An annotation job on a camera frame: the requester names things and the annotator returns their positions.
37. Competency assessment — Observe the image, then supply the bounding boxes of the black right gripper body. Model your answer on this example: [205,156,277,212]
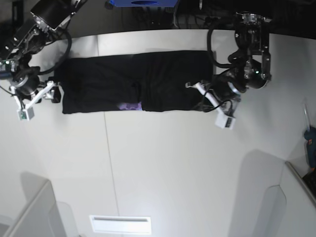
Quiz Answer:
[9,75,61,104]

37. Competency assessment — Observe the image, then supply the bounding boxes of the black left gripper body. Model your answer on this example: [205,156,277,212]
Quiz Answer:
[202,74,241,111]

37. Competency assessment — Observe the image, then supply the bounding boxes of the black T-shirt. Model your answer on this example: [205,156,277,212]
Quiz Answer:
[54,51,213,114]

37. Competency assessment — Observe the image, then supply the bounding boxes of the blue glue gun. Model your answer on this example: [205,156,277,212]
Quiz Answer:
[304,126,316,171]

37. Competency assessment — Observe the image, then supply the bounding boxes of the blue box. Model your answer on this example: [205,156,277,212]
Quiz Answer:
[110,0,178,7]

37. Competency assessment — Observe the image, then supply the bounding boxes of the black keyboard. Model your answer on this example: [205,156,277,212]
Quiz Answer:
[303,170,316,197]

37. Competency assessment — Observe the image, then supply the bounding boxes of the white label plate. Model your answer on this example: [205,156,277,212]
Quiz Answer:
[89,215,152,235]

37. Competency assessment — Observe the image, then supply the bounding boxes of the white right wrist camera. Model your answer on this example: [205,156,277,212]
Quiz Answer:
[9,80,61,121]

